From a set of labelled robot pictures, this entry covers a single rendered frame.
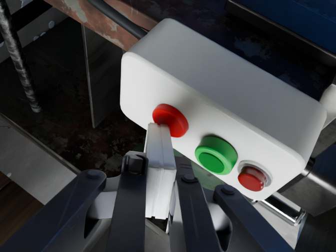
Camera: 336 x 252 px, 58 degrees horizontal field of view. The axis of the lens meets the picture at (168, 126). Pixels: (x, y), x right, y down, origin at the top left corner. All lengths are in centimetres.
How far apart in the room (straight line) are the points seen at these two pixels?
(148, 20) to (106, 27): 5
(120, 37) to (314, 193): 37
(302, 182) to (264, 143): 32
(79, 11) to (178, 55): 13
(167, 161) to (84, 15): 18
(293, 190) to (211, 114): 36
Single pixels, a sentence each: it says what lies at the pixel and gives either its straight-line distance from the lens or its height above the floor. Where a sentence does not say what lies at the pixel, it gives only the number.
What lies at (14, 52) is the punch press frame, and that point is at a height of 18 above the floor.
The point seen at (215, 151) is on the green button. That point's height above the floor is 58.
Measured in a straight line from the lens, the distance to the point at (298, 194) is 54.
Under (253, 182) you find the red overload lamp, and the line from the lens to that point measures 21.
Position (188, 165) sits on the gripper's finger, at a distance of 17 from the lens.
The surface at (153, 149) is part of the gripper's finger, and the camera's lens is 17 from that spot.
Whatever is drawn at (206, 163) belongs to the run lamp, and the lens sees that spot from 21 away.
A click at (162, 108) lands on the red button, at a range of 21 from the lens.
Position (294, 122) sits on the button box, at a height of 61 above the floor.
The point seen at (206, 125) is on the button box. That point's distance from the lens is 20.
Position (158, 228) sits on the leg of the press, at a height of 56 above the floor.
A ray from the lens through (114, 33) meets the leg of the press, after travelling 28.
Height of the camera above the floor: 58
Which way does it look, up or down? 10 degrees down
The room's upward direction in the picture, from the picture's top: 123 degrees clockwise
